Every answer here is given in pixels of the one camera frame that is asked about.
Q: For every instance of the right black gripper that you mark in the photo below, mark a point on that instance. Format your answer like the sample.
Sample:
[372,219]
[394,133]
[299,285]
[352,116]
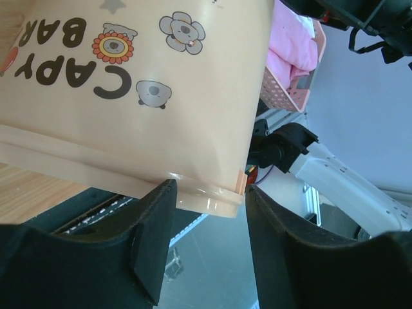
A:
[388,19]

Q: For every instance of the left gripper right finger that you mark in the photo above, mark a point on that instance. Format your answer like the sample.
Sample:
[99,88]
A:
[300,265]

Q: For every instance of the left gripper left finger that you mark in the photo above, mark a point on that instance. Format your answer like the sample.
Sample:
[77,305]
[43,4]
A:
[117,262]

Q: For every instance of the peach cartoon plastic bucket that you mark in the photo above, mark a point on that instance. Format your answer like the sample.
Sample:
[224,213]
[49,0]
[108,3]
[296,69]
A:
[122,95]

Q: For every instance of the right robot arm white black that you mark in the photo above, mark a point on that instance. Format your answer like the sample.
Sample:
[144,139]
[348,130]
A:
[294,149]

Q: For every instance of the pink towel in basket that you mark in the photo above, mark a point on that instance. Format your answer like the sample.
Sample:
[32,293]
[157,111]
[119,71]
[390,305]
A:
[292,51]

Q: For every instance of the pink perforated basket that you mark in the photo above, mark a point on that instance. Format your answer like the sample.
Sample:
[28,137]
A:
[295,97]

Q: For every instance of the white slotted cable duct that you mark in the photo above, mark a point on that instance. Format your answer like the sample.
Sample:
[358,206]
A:
[187,229]

